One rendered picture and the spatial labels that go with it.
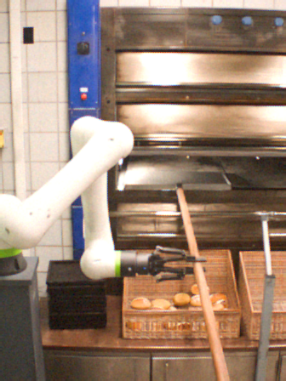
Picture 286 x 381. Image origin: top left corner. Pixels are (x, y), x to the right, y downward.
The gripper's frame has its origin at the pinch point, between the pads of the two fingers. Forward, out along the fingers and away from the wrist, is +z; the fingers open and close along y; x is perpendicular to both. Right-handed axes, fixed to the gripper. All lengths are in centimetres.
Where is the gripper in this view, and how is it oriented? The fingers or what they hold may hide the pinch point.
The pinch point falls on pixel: (196, 264)
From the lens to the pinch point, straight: 200.4
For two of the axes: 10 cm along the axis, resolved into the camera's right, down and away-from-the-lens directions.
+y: -0.1, 9.7, 2.6
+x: -0.1, 2.6, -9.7
